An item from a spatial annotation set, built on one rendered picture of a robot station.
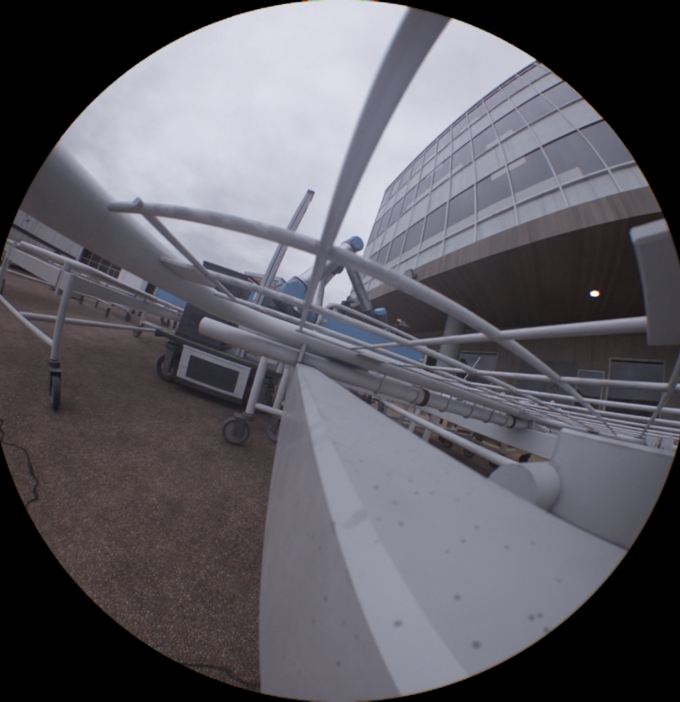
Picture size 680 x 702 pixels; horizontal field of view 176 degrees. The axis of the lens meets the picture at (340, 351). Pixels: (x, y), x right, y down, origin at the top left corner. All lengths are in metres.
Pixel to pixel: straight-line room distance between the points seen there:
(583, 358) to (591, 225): 3.64
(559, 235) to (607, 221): 0.94
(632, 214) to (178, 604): 4.60
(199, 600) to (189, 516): 0.24
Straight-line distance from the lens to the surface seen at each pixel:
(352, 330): 1.20
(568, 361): 6.80
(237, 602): 0.51
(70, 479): 0.71
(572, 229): 4.17
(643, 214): 4.22
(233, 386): 1.41
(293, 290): 1.27
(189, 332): 1.53
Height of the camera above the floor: 0.46
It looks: 4 degrees up
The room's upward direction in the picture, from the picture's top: 18 degrees clockwise
